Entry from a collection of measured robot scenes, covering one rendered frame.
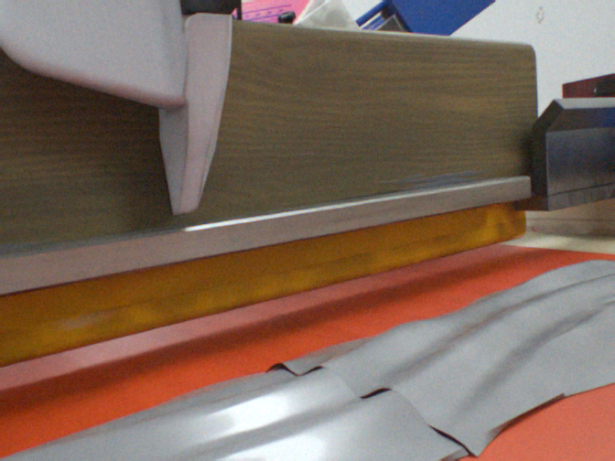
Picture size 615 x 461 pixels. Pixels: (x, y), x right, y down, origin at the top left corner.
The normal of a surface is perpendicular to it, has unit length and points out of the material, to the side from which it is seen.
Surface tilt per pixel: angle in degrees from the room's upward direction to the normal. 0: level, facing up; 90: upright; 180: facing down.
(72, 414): 0
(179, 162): 90
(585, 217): 90
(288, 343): 0
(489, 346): 33
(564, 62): 90
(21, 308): 90
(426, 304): 0
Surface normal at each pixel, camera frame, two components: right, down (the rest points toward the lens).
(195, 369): -0.07, -0.99
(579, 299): 0.26, -0.80
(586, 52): -0.78, 0.14
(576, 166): 0.61, 0.05
